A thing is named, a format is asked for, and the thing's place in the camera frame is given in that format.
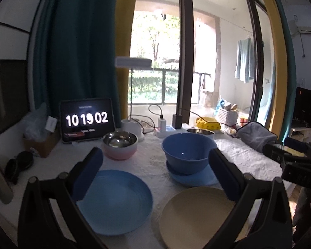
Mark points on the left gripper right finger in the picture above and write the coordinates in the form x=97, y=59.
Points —
x=272, y=226

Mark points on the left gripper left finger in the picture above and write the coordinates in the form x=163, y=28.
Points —
x=37, y=224

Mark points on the beige plate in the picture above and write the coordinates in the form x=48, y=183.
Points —
x=192, y=217

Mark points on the light blue plate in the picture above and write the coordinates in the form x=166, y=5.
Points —
x=117, y=202
x=206, y=177

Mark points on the light blue steel-lined bowl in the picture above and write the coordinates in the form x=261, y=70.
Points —
x=205, y=132

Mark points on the dark blue plastic bowl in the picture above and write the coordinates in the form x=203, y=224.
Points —
x=187, y=153

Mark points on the pink steel-lined bowl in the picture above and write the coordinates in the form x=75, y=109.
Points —
x=119, y=145

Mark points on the grey folded cloth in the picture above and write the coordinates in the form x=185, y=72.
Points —
x=256, y=136

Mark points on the black monitor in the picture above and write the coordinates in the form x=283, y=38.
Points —
x=302, y=109

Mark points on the black round object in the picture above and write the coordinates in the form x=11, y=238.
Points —
x=22, y=162

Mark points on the cardboard box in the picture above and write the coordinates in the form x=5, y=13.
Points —
x=42, y=149

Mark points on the white woven basket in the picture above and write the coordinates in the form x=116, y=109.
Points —
x=228, y=118

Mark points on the yellow packet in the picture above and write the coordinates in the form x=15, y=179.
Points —
x=208, y=123

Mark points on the clear plastic bag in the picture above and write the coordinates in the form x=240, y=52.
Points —
x=34, y=123

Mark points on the small white box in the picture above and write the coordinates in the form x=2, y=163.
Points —
x=51, y=124

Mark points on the tablet showing clock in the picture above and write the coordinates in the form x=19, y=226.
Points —
x=86, y=119

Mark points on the hanging light blue towel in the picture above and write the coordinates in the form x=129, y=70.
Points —
x=244, y=70

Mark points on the black charger plug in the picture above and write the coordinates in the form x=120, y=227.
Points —
x=177, y=121

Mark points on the white power strip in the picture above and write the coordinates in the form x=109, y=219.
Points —
x=170, y=130

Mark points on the white charger plug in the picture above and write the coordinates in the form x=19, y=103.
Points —
x=162, y=124

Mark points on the teal curtain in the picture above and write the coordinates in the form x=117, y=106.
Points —
x=74, y=53

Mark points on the yellow curtain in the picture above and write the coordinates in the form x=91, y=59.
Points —
x=124, y=14

